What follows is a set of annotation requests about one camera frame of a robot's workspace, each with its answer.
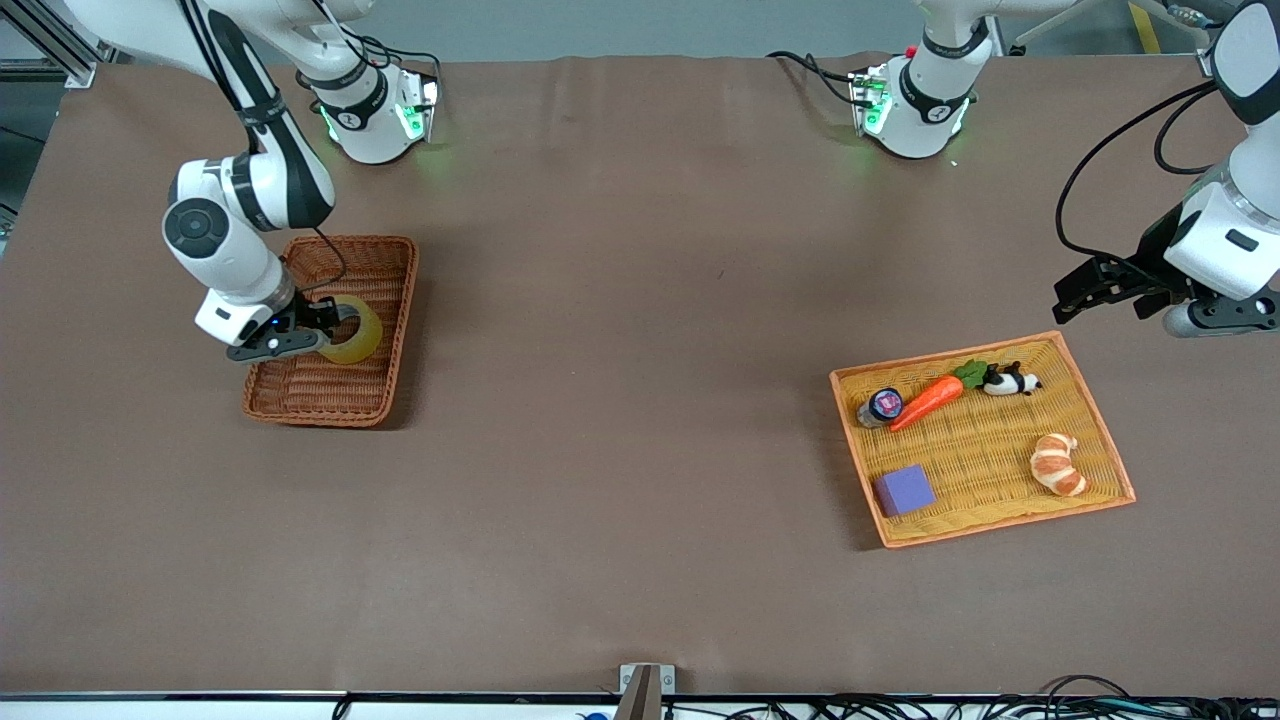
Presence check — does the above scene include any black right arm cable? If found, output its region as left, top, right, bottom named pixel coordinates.
left=180, top=0, right=349, bottom=297

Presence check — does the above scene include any black cable bundle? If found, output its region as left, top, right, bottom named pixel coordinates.
left=660, top=675, right=1280, bottom=720

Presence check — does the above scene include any toy croissant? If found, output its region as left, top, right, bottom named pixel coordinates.
left=1030, top=432, right=1089, bottom=497

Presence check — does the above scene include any aluminium frame profile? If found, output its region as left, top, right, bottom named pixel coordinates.
left=0, top=0, right=136, bottom=89

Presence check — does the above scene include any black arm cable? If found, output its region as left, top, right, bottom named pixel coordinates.
left=1055, top=80, right=1221, bottom=265
left=180, top=0, right=349, bottom=297

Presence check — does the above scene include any brown wicker basket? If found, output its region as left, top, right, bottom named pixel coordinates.
left=240, top=235, right=420, bottom=429

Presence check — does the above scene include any small bottle purple cap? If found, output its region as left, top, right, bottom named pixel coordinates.
left=857, top=386, right=905, bottom=429

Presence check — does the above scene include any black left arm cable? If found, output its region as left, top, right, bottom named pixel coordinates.
left=1055, top=80, right=1221, bottom=265

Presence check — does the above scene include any black white panda toy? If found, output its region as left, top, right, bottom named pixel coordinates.
left=981, top=362, right=1043, bottom=398

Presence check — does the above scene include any black right base cable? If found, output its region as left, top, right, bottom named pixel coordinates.
left=345, top=35, right=443, bottom=86

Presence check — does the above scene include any orange yellow wicker tray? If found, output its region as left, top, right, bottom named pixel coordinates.
left=830, top=332, right=1137, bottom=549

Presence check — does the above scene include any black left base cable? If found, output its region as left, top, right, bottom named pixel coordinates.
left=767, top=50, right=861, bottom=109

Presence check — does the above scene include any purple foam block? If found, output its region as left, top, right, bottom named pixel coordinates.
left=873, top=465, right=938, bottom=518

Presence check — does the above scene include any orange toy carrot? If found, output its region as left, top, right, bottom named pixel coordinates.
left=888, top=360, right=991, bottom=433

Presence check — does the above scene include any clear tape roll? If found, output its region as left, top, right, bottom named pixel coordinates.
left=317, top=294, right=384, bottom=367

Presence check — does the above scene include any brown table cover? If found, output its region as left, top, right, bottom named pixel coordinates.
left=0, top=52, right=1280, bottom=696

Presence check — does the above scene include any black base cable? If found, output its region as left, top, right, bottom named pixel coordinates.
left=345, top=35, right=443, bottom=86
left=767, top=50, right=861, bottom=109

